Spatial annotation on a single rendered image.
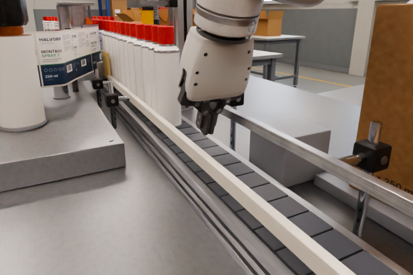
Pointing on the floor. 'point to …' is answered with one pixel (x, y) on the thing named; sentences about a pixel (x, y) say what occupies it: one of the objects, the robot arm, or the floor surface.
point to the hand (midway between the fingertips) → (206, 120)
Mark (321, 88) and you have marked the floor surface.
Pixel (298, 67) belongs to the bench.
